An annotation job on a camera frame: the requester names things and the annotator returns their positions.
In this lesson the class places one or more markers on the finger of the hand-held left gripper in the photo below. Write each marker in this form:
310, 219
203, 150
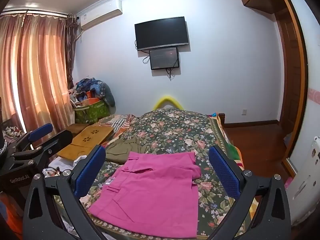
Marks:
41, 131
60, 140

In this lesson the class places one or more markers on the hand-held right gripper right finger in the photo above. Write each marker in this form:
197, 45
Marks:
222, 170

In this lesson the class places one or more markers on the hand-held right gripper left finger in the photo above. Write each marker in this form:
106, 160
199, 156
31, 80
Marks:
90, 170

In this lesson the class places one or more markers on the pink pants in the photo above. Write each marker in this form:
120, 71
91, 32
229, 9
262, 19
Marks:
155, 190

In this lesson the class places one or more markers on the olive green pants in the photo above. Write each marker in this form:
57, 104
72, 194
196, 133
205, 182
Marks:
120, 150

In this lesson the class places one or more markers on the white cloth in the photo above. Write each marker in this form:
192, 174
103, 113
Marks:
77, 161

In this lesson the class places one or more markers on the colourful bed sheet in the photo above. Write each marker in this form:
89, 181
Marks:
231, 150

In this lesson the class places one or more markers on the wooden lap desk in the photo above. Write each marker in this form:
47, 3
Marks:
85, 137

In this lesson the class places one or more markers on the green storage box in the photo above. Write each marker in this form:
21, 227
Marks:
91, 111

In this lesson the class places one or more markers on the striped cloth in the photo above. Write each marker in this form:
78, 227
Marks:
120, 123

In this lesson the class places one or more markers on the pink curtain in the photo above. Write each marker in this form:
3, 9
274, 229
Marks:
35, 75

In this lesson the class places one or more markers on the dark floral blanket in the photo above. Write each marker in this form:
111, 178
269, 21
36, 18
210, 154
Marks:
175, 130

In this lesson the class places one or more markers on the pile of blue clothes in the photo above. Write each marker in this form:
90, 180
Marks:
96, 87

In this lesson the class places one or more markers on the dark patterned curtain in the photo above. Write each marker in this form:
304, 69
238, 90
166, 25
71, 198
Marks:
71, 55

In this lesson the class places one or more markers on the yellow foam tube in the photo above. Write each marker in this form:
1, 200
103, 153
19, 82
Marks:
168, 100

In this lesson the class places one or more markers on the white air conditioner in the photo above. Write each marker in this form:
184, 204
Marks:
100, 15

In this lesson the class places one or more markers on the wooden door frame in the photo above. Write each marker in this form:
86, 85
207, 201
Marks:
293, 80

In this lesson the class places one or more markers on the small black wall monitor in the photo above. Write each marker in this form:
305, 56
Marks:
164, 58

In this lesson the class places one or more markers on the black wall television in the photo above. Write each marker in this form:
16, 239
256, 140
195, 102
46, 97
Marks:
161, 33

